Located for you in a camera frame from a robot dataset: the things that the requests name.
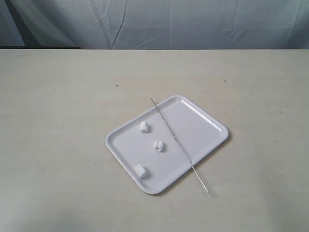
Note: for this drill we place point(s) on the thin metal skewer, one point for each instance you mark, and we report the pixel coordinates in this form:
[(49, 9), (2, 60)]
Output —
[(180, 145)]

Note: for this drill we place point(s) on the grey-blue backdrop cloth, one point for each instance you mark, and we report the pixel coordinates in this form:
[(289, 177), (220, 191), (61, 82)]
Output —
[(155, 24)]

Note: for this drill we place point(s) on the white marshmallow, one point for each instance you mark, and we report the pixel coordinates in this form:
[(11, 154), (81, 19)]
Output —
[(159, 146), (144, 127), (140, 171)]

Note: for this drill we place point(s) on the black bar behind table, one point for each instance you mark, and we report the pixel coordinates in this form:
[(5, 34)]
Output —
[(40, 47)]

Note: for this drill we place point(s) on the white rectangular plastic tray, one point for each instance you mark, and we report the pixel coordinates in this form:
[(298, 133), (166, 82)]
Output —
[(198, 132)]

